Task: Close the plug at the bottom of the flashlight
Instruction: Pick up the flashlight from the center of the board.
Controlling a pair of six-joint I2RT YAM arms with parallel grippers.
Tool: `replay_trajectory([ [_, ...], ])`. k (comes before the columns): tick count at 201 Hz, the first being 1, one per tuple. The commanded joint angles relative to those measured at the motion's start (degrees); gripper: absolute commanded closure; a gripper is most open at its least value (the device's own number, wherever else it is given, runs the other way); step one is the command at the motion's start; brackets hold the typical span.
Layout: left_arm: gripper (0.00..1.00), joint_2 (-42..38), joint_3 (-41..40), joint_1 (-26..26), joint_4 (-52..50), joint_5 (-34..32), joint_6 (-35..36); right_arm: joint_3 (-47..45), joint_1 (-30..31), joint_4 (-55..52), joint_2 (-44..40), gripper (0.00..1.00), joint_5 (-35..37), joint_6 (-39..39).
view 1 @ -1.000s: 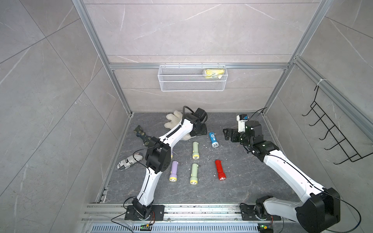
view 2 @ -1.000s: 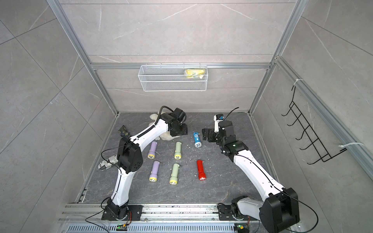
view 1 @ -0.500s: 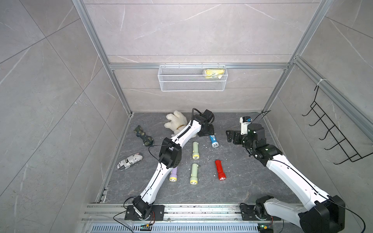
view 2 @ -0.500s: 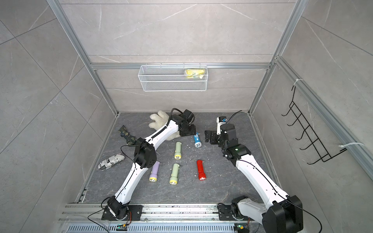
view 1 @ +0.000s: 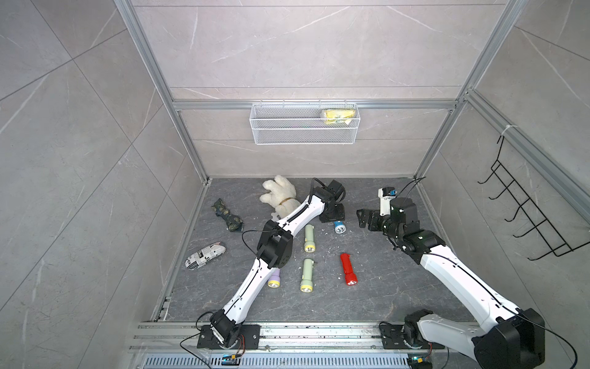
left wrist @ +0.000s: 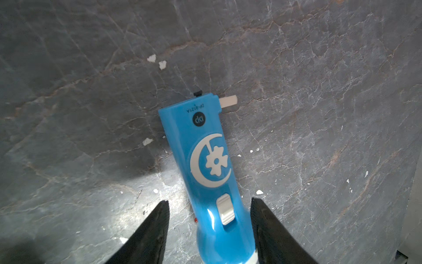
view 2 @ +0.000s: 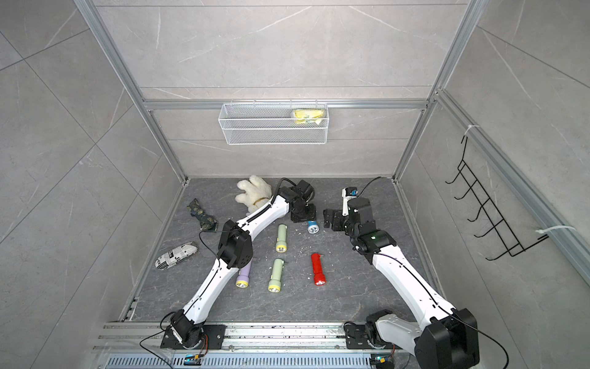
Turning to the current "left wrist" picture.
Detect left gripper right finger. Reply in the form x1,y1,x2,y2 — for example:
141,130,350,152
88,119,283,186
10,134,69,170
250,198,317,264

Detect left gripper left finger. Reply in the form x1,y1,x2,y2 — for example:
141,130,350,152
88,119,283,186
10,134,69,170
106,200,170,264

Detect blue flashlight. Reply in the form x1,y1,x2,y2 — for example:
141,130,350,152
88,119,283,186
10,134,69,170
159,93,258,264

